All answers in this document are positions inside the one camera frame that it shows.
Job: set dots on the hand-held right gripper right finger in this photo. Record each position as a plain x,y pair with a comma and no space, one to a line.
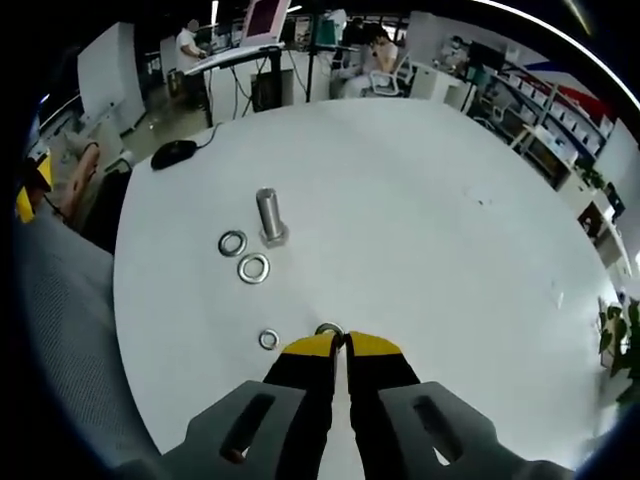
380,385

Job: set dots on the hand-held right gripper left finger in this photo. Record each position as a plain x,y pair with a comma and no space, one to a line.
305,390

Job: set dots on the small metal washer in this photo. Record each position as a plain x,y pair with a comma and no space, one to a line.
330,326
261,339

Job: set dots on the large metal washer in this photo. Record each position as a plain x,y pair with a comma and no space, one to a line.
241,269
221,244

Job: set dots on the thick threaded stud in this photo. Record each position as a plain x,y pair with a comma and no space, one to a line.
270,215

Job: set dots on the person's right hand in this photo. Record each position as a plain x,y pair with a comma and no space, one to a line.
233,454

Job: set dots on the grey mesh office chair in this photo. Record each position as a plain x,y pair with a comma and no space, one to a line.
50,300

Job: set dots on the white partition board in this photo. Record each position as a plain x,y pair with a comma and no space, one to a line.
110,75

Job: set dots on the black computer mouse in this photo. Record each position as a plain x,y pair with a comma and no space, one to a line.
172,152

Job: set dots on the white tilted standing desk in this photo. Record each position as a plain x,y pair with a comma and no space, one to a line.
235,55

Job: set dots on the black computer tower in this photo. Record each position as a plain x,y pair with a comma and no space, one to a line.
270,90

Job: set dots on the large green potted plant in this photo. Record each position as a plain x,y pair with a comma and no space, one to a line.
620,340

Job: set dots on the white framed computer monitor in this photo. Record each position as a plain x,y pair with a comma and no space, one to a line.
262,20

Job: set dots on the low white cabinet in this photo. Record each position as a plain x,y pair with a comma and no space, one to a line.
607,235

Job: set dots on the black stand pole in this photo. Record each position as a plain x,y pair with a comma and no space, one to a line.
310,65

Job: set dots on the small leafy plant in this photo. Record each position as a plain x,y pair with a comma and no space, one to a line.
595,177

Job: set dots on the white office chair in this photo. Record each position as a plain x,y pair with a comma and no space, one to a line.
390,80

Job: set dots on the metal storage shelving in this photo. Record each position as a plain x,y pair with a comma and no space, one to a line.
550,115

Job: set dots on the row of white storage bins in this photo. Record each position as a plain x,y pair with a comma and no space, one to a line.
565,112

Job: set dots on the linear ceiling light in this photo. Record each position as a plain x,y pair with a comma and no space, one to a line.
590,45

